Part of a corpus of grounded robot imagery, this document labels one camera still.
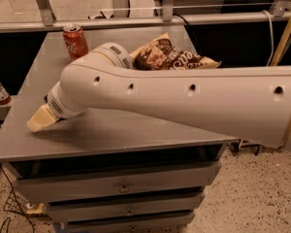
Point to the brown yellow chip bag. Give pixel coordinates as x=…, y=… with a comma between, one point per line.
x=161, y=54

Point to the grey drawer cabinet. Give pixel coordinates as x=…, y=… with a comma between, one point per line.
x=94, y=142

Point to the orange coke can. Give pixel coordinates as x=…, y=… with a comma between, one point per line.
x=75, y=41

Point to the top grey drawer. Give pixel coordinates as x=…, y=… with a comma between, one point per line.
x=118, y=182

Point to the metal guard rail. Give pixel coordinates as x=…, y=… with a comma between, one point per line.
x=51, y=15

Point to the bottom grey drawer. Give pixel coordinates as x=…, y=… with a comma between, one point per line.
x=132, y=224

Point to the grey drawer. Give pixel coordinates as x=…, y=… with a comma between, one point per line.
x=118, y=182
x=126, y=207
x=132, y=224

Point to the black wire basket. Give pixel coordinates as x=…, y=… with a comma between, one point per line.
x=12, y=205

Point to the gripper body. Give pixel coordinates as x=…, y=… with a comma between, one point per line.
x=59, y=107

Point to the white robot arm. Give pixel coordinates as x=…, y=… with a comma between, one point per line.
x=252, y=103

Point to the middle grey drawer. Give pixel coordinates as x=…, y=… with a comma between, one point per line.
x=126, y=207

